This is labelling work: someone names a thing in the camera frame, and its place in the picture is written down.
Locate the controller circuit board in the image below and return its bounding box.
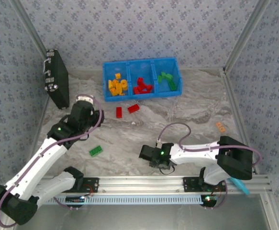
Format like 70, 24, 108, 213
66, 195, 86, 204
201, 194, 218, 207

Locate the aluminium frame post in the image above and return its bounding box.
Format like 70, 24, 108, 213
223, 0, 273, 72
10, 0, 48, 55

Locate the aluminium mounting rail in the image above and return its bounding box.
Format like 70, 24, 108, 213
33, 174, 273, 195

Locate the aluminium right frame post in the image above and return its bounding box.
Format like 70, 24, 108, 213
223, 0, 273, 72

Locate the aluminium left frame post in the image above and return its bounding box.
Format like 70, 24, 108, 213
10, 0, 48, 55

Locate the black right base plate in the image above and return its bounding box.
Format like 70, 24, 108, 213
182, 176, 227, 192

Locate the slotted grey cable duct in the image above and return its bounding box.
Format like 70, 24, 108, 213
43, 194, 203, 206

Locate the teal marker pen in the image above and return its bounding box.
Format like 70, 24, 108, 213
230, 178, 250, 195

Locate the blue three-compartment plastic bin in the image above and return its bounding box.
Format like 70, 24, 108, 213
102, 57, 183, 103

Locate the left controller circuit board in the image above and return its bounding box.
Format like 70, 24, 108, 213
66, 195, 86, 204

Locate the grey metal panel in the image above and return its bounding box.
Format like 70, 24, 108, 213
17, 203, 271, 230

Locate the thin black cable loop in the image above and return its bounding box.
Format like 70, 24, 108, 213
159, 162, 176, 175

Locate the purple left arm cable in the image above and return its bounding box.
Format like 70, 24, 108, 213
0, 93, 104, 228

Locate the aluminium right side rail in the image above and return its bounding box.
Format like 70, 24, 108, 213
220, 68, 261, 174

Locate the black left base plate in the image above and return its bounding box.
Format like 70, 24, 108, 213
77, 177, 100, 193

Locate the right controller circuit board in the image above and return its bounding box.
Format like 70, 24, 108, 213
201, 194, 218, 207

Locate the black hard case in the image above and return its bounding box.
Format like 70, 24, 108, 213
43, 49, 70, 110

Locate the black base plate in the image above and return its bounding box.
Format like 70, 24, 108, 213
77, 177, 100, 193
182, 176, 227, 192

